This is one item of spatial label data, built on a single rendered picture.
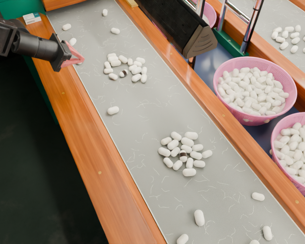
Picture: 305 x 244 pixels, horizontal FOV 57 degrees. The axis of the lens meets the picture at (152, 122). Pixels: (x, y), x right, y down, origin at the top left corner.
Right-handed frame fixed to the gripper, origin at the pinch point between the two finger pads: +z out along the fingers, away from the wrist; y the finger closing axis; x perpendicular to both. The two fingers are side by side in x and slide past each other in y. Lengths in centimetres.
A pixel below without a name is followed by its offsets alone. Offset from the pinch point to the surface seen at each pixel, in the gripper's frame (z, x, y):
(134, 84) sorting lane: 18.4, 0.1, -6.8
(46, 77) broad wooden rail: -2.6, 14.7, 8.1
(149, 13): -0.8, -25.1, -15.0
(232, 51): 55, -24, -5
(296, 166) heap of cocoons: 37, -17, -56
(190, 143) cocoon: 19.3, -3.8, -36.5
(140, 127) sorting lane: 13.5, 3.9, -23.7
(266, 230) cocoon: 21, -6, -65
